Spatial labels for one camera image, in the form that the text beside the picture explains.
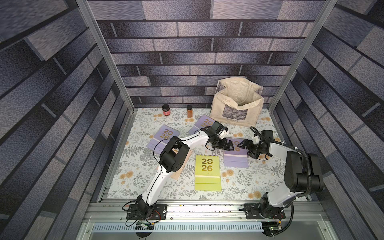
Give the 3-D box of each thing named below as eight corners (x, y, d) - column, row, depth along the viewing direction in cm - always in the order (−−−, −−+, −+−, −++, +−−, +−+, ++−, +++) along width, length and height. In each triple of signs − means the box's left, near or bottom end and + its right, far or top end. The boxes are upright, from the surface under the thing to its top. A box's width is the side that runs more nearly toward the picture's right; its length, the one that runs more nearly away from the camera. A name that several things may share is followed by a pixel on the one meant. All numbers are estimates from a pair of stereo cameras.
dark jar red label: (162, 115, 116) (161, 110, 111) (164, 108, 121) (162, 103, 116) (169, 115, 116) (168, 110, 111) (170, 108, 121) (170, 103, 116)
